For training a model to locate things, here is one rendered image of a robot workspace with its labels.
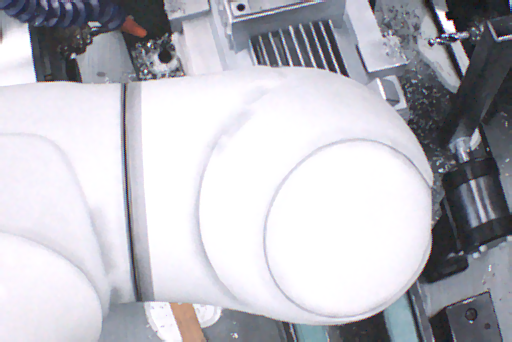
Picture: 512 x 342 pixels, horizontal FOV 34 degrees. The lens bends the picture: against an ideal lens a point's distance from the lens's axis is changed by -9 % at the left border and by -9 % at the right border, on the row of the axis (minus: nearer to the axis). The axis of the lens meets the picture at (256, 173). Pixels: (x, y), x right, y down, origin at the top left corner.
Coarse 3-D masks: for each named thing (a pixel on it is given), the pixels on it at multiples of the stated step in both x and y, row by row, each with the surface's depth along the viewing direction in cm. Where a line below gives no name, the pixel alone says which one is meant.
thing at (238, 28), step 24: (216, 0) 76; (240, 0) 72; (264, 0) 75; (288, 0) 75; (312, 0) 72; (336, 0) 72; (240, 24) 72; (264, 24) 73; (288, 24) 75; (312, 24) 76; (336, 24) 77; (240, 48) 77
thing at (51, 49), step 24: (0, 24) 71; (24, 24) 70; (0, 48) 69; (24, 48) 69; (48, 48) 73; (72, 48) 80; (0, 72) 69; (24, 72) 69; (48, 72) 72; (72, 72) 87
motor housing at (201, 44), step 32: (352, 0) 81; (192, 32) 80; (288, 32) 76; (320, 32) 76; (352, 32) 79; (192, 64) 79; (224, 64) 79; (256, 64) 75; (288, 64) 75; (320, 64) 76; (352, 64) 77
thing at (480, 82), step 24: (504, 24) 59; (480, 48) 63; (504, 48) 61; (480, 72) 65; (504, 72) 66; (456, 96) 73; (480, 96) 70; (456, 120) 75; (480, 120) 77; (456, 144) 81
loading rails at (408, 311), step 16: (416, 288) 86; (400, 304) 87; (416, 304) 86; (384, 320) 87; (400, 320) 86; (416, 320) 87; (288, 336) 85; (304, 336) 86; (320, 336) 86; (384, 336) 90; (400, 336) 86; (416, 336) 86; (432, 336) 85
